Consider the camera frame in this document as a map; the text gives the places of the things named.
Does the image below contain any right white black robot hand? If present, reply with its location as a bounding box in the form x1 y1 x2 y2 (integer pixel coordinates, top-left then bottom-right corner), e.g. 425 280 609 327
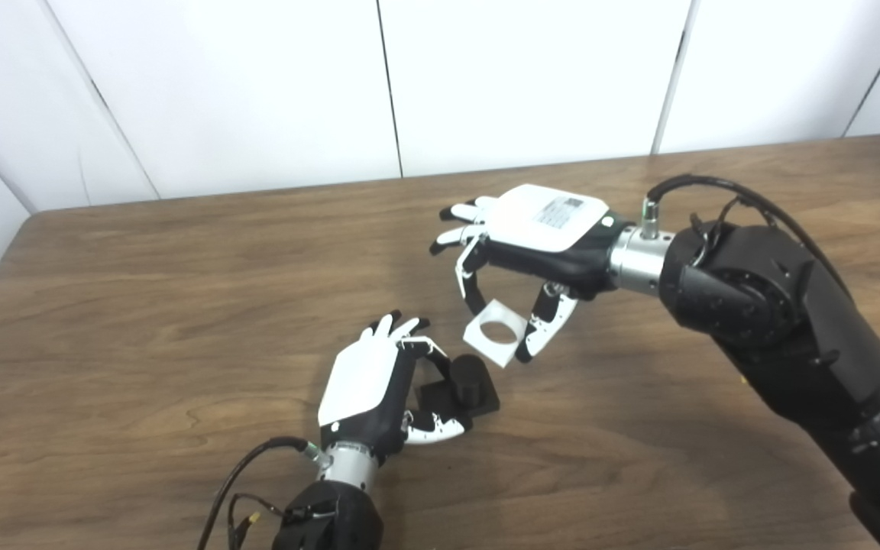
429 183 634 366

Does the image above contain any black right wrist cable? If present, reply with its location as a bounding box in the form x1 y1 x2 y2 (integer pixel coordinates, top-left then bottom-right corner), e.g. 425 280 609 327
641 175 855 299

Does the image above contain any black peg with square base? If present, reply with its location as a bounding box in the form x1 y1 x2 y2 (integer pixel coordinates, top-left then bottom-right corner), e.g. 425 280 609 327
416 354 501 417

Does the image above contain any white square piece with hole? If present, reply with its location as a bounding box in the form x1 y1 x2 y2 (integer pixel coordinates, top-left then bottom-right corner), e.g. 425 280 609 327
462 299 526 369

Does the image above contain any thin wire with yellow tip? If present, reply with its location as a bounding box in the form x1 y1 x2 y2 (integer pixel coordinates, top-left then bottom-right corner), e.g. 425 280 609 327
228 493 288 550

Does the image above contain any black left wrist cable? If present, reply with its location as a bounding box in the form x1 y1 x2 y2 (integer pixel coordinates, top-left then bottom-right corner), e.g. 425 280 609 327
196 435 332 550

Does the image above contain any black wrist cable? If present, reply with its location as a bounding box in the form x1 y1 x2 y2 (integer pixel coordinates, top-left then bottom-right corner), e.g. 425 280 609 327
641 175 855 299
196 435 332 550

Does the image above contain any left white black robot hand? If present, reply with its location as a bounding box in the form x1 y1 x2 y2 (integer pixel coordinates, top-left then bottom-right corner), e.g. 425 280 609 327
318 309 474 465

